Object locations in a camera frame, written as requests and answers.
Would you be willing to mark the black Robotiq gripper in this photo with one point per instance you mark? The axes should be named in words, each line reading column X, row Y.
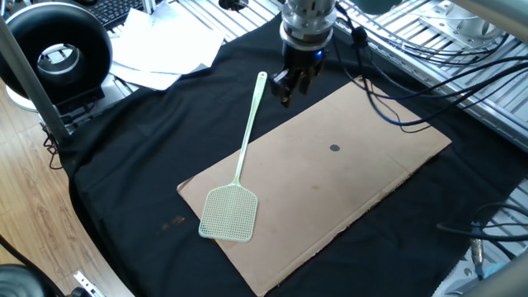
column 303, row 57

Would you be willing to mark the pale green plastic flyswatter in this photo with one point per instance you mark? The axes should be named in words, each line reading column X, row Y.
column 229, row 212

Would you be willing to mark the brown cardboard sheet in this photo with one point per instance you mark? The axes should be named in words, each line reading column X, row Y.
column 330, row 198

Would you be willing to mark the white paper sheet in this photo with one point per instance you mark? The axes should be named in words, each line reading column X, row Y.
column 169, row 41
column 144, row 80

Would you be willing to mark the black table cloth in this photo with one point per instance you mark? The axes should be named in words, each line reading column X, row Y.
column 136, row 165

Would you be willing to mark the black computer keyboard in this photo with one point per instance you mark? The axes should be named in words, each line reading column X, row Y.
column 111, row 10

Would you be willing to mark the black round object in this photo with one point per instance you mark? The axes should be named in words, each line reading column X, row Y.
column 20, row 282

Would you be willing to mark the silver metal bracket plate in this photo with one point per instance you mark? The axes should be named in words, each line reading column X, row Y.
column 441, row 16

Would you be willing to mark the aluminium frame post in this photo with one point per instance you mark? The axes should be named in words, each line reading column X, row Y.
column 33, row 82
column 507, row 284

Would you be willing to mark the white metal bracket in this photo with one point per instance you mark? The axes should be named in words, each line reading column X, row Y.
column 84, row 284

